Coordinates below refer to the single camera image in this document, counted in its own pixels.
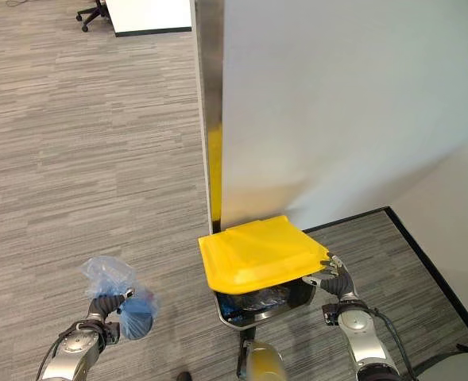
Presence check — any blue plastic garbage bag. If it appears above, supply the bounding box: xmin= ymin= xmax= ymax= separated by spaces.
xmin=77 ymin=256 xmax=161 ymax=341

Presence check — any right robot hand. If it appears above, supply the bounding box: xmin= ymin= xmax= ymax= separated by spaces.
xmin=302 ymin=255 xmax=355 ymax=305

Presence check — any yellow trash can lid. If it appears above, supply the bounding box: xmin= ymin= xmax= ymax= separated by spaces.
xmin=197 ymin=214 xmax=331 ymax=295

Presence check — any white desk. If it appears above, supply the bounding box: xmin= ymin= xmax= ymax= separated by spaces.
xmin=104 ymin=0 xmax=193 ymax=38

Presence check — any grey object at corner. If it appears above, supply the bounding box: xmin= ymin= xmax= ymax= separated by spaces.
xmin=415 ymin=351 xmax=468 ymax=381

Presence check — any black office chair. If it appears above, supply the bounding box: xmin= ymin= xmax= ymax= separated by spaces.
xmin=75 ymin=0 xmax=110 ymax=33

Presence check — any white partition panel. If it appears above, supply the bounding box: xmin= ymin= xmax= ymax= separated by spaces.
xmin=193 ymin=0 xmax=468 ymax=235

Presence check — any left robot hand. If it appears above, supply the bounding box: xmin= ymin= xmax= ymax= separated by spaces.
xmin=88 ymin=289 xmax=135 ymax=321

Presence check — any grey large trash can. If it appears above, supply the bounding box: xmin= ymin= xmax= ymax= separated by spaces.
xmin=214 ymin=273 xmax=318 ymax=331

